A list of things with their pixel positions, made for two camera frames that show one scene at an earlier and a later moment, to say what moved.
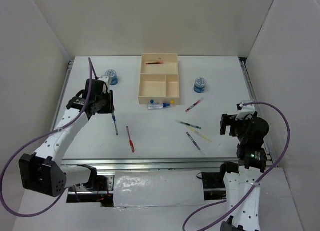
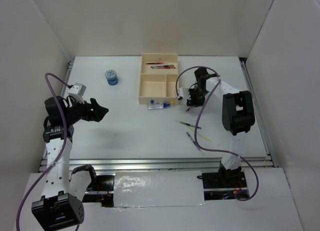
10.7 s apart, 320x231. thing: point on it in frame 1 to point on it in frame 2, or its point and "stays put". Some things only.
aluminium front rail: [151, 164] stays put
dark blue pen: [131, 142] to [169, 67]
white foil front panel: [160, 188] stays put
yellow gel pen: [202, 135] stays put
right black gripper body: [240, 126] to [197, 97]
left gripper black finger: [112, 108] to [94, 111]
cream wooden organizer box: [159, 80] stays put
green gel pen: [188, 124] stays put
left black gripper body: [104, 103] to [76, 112]
